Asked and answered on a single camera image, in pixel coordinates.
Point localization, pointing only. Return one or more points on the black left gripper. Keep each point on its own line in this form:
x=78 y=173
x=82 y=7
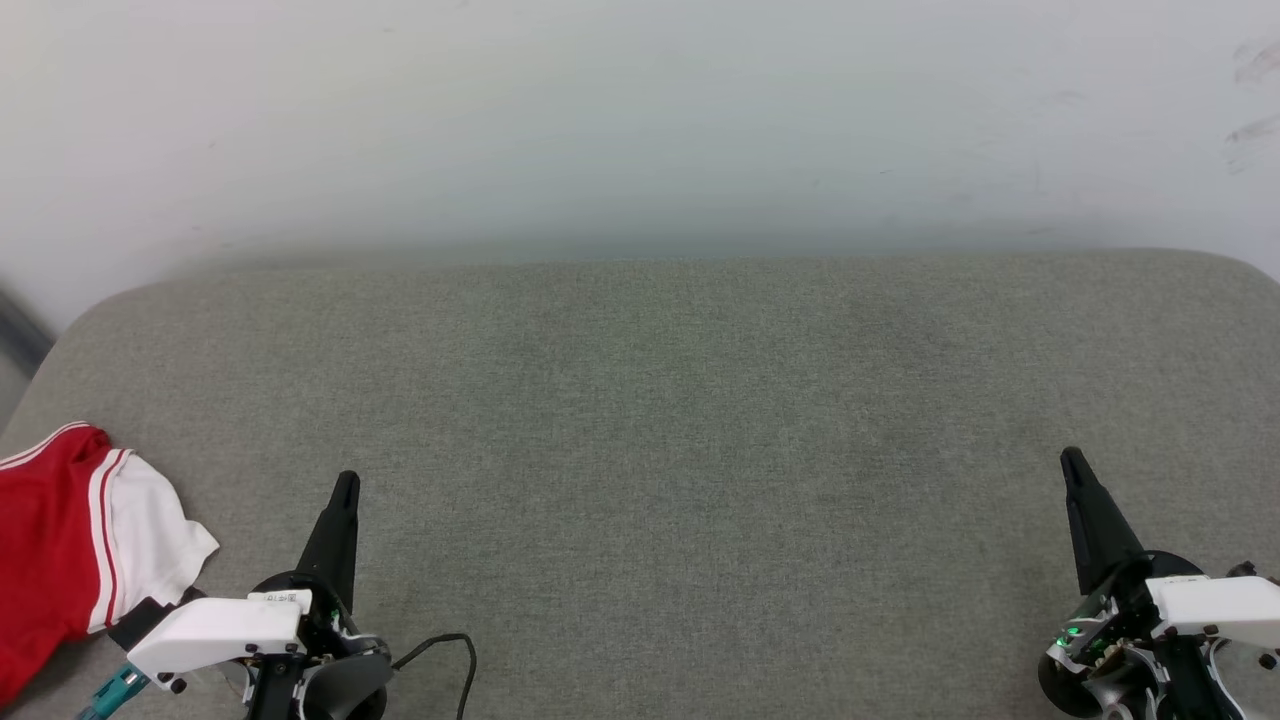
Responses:
x=340 y=680

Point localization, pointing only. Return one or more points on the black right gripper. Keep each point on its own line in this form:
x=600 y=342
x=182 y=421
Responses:
x=1110 y=650

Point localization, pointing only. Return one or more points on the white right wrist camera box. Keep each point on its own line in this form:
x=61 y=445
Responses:
x=1220 y=605

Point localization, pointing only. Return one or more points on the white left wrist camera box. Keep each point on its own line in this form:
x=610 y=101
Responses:
x=210 y=630

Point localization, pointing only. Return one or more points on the red and white shirt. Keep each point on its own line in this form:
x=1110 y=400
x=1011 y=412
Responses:
x=40 y=540

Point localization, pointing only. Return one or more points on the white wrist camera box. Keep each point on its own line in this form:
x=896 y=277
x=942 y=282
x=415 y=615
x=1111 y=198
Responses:
x=210 y=630
x=1220 y=605

